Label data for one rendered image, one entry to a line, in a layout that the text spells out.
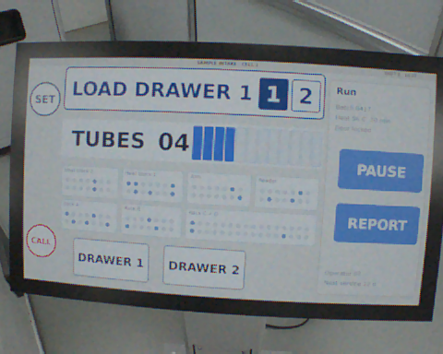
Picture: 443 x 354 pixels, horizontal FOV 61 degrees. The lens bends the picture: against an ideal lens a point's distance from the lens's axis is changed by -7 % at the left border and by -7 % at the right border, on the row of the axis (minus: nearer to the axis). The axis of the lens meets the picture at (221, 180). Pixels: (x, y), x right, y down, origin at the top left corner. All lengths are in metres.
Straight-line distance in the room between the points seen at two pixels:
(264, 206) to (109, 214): 0.18
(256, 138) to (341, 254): 0.16
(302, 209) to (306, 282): 0.08
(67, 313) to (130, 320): 0.25
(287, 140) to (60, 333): 1.34
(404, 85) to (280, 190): 0.18
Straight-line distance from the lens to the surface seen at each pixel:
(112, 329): 1.59
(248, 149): 0.45
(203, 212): 0.45
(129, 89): 0.47
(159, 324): 1.57
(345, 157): 0.46
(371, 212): 0.47
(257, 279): 0.46
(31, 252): 0.53
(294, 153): 0.45
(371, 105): 0.47
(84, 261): 0.50
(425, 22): 0.93
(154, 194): 0.46
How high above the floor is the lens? 1.38
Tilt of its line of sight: 43 degrees down
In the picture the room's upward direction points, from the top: straight up
